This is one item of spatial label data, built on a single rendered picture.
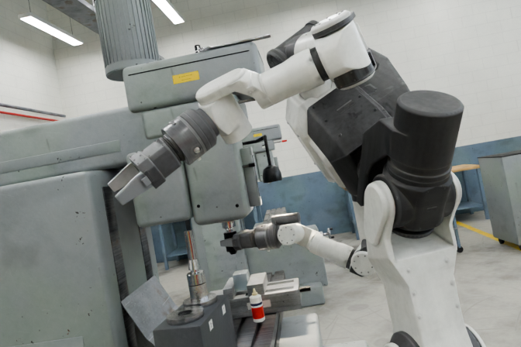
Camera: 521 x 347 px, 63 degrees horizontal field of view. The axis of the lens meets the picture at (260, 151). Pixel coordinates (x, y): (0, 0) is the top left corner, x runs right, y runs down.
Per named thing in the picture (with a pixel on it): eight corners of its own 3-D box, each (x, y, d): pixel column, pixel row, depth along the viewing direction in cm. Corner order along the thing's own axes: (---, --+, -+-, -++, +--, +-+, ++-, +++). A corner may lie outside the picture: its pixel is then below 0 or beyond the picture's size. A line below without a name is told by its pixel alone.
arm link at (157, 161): (166, 200, 76) (217, 159, 79) (132, 159, 72) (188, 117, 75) (150, 186, 87) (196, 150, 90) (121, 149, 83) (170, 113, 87)
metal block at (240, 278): (250, 284, 160) (248, 269, 161) (249, 289, 154) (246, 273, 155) (237, 286, 161) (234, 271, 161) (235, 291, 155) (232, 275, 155)
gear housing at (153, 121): (250, 127, 164) (246, 102, 165) (241, 121, 140) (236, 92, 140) (167, 142, 168) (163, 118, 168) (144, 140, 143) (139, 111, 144)
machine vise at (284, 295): (301, 295, 163) (296, 266, 163) (301, 309, 148) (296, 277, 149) (213, 308, 166) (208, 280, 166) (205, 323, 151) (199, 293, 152)
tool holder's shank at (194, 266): (186, 274, 112) (179, 232, 113) (194, 270, 115) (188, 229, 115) (194, 274, 110) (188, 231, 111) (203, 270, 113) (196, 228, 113)
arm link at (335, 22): (398, 60, 80) (339, 68, 101) (372, -5, 76) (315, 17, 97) (351, 91, 77) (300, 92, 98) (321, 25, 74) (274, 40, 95)
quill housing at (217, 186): (255, 211, 162) (240, 128, 163) (248, 218, 141) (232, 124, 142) (207, 219, 164) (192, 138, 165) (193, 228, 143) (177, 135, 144)
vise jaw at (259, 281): (267, 282, 164) (266, 272, 164) (264, 294, 149) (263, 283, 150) (253, 284, 165) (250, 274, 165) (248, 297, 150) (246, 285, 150)
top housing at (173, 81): (270, 97, 165) (263, 56, 165) (263, 86, 139) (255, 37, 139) (153, 120, 169) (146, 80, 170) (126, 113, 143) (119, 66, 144)
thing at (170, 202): (207, 211, 166) (195, 146, 167) (190, 220, 141) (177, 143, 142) (160, 218, 167) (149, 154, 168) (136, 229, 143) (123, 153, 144)
